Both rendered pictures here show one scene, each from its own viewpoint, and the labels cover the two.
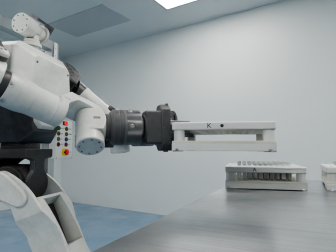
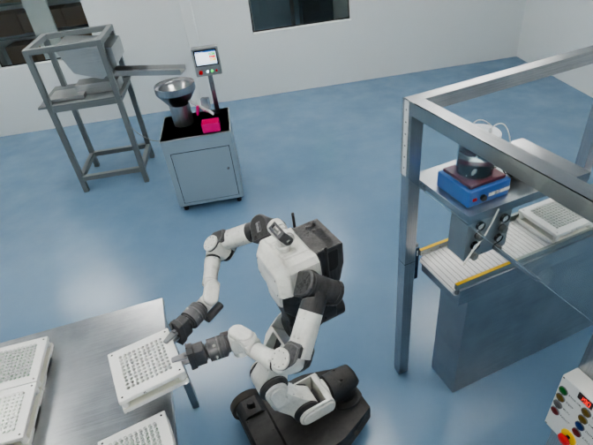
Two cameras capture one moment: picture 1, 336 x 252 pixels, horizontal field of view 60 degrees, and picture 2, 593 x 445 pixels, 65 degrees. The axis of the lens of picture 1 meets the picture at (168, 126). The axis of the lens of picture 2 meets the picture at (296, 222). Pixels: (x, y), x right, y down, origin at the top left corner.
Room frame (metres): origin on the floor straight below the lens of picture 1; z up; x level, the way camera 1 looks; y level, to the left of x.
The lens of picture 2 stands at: (2.11, -0.33, 2.46)
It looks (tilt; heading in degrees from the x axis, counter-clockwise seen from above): 36 degrees down; 143
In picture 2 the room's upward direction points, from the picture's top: 7 degrees counter-clockwise
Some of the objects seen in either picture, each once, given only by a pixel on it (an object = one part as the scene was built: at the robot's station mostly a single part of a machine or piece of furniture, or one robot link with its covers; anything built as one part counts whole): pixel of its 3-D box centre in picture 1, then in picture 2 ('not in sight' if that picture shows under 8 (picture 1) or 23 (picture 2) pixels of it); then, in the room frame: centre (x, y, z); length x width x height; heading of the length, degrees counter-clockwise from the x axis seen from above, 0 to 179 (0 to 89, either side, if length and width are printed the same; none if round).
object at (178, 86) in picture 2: not in sight; (186, 102); (-1.68, 1.43, 0.95); 0.49 x 0.36 x 0.38; 58
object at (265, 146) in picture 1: (224, 146); (149, 372); (0.81, -0.16, 1.00); 0.24 x 0.24 x 0.02; 77
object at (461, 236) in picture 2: not in sight; (479, 227); (1.37, 1.15, 1.23); 0.22 x 0.11 x 0.20; 72
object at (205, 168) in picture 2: not in sight; (205, 160); (-1.61, 1.44, 0.38); 0.63 x 0.57 x 0.76; 58
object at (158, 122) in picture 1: (145, 127); (185, 323); (0.74, 0.06, 1.05); 0.12 x 0.10 x 0.13; 109
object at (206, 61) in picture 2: not in sight; (211, 81); (-1.62, 1.70, 1.07); 0.23 x 0.10 x 0.62; 58
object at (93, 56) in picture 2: not in sight; (122, 115); (-2.47, 1.08, 0.75); 1.43 x 1.06 x 1.50; 58
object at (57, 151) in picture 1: (61, 139); (582, 418); (2.00, 0.74, 1.06); 0.17 x 0.06 x 0.26; 162
